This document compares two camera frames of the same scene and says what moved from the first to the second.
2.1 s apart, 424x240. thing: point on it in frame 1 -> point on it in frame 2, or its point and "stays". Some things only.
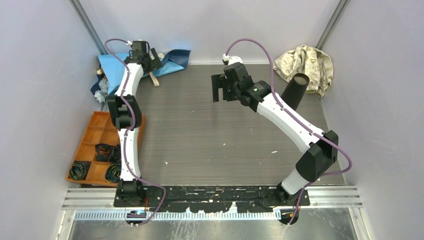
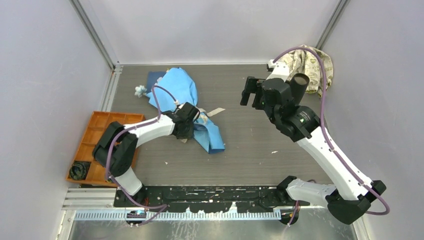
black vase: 294,91 stays
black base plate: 211,198 stays
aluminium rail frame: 332,214 stays
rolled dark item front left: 79,170 stays
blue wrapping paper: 111,70 -> 167,90
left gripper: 155,63 -> 188,135
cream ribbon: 156,82 -> 209,114
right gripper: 220,81 -> 253,85
